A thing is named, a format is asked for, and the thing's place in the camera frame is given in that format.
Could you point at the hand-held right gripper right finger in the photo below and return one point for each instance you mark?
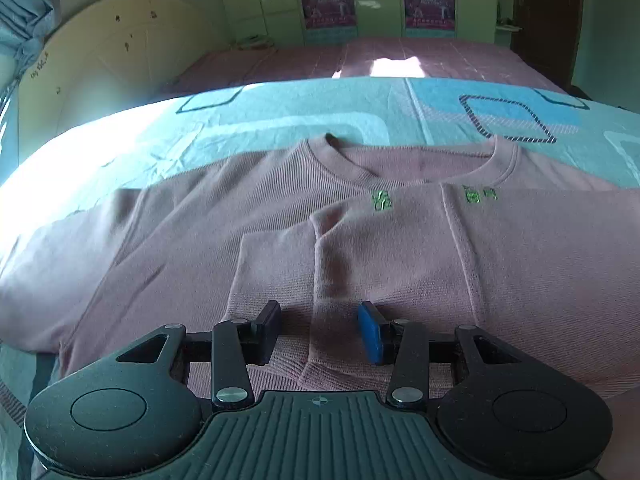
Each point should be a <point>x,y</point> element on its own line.
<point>369,332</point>

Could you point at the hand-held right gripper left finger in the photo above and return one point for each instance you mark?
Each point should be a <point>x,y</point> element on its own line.
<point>269,332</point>

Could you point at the teal patterned bed sheet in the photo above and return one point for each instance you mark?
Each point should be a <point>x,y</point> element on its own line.
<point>250,120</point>

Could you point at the pale green corner shelf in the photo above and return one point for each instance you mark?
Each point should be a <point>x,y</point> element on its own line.
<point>507,10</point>

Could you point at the pink checked bed sheet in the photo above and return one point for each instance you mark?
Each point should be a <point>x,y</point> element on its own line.
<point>300,60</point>

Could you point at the grey-blue cloth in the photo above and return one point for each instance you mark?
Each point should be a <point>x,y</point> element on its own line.
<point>25,10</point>

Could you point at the cream wooden headboard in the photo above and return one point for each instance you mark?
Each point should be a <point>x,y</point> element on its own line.
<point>110,55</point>

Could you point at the pink ribbed sweater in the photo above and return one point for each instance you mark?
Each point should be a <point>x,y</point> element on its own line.
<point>400,260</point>

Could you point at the dark brown wooden door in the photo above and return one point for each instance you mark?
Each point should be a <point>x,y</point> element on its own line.
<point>545,15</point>

